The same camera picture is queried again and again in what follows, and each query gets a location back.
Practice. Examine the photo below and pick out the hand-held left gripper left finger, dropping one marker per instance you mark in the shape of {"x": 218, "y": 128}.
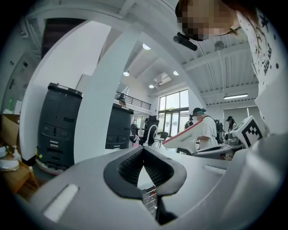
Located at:
{"x": 112, "y": 175}

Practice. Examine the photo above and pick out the ceiling air conditioner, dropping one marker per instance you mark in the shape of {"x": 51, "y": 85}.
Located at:
{"x": 162, "y": 79}

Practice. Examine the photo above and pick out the long tube light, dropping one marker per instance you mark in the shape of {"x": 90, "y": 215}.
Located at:
{"x": 235, "y": 96}

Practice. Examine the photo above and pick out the black head-worn camera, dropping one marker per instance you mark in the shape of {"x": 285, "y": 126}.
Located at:
{"x": 185, "y": 41}

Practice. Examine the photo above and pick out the round ceiling light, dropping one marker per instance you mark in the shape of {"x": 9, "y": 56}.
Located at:
{"x": 126, "y": 73}
{"x": 146, "y": 46}
{"x": 176, "y": 73}
{"x": 151, "y": 86}

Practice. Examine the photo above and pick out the pink chair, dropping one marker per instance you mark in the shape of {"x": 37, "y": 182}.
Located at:
{"x": 136, "y": 142}

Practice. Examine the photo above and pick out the wooden table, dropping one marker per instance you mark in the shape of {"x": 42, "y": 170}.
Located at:
{"x": 18, "y": 177}

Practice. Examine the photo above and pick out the large black service robot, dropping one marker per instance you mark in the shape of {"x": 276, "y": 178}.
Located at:
{"x": 57, "y": 128}
{"x": 119, "y": 128}

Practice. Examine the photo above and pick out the wall-mounted fan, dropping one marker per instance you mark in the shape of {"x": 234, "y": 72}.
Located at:
{"x": 219, "y": 45}

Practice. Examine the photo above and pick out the black mezzanine railing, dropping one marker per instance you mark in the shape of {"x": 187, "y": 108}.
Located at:
{"x": 135, "y": 101}

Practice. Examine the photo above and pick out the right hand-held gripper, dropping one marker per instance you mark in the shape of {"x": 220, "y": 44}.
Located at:
{"x": 250, "y": 132}

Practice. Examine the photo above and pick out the large glass window door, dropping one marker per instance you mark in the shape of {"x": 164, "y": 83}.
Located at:
{"x": 173, "y": 112}

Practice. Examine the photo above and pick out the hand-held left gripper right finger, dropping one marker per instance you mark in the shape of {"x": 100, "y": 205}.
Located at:
{"x": 175, "y": 179}

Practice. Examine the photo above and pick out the person's head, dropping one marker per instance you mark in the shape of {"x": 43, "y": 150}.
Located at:
{"x": 202, "y": 15}

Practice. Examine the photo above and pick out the black office chair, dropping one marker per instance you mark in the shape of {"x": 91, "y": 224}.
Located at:
{"x": 151, "y": 130}

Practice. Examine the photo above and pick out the brown cardboard box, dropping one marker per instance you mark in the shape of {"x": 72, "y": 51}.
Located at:
{"x": 9, "y": 130}

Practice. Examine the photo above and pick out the white plastic bag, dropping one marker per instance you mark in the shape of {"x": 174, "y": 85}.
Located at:
{"x": 7, "y": 162}

